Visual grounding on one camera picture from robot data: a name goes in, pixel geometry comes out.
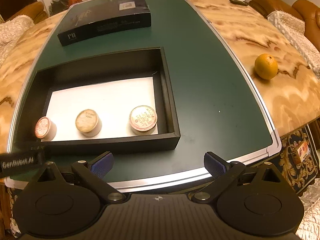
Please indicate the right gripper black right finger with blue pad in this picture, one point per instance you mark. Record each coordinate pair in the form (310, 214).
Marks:
(224, 175)

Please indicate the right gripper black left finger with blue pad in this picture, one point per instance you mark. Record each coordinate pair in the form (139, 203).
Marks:
(90, 176)

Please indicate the small round tin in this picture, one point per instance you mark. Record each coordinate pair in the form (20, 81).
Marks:
(45, 129)
(143, 120)
(88, 123)

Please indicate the black box tray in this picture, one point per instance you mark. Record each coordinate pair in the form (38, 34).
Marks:
(111, 84)

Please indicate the dark blue box lid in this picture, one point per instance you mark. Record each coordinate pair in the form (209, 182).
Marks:
(108, 17)

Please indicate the green table mat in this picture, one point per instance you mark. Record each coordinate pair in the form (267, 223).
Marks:
(206, 99)

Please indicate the orange fruit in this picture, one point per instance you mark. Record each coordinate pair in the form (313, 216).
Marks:
(266, 66)

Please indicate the white lace sofa cover left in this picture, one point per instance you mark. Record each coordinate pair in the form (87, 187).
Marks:
(11, 32)

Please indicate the white lace sofa cover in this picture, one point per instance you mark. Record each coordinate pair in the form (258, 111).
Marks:
(11, 32)
(293, 29)

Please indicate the brown leather sofa left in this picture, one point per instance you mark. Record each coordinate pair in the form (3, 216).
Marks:
(35, 11)

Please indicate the brown leather sofa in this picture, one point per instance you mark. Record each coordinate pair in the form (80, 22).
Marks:
(35, 11)
(301, 9)

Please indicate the white lace sofa cover right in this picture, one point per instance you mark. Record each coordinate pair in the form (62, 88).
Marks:
(293, 29)

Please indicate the black plastic bag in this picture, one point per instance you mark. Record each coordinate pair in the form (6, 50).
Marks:
(57, 6)

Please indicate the black remote on table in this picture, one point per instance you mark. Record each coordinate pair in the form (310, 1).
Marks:
(239, 2)

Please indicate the brown leather sofa right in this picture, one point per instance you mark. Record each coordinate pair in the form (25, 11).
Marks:
(301, 9)

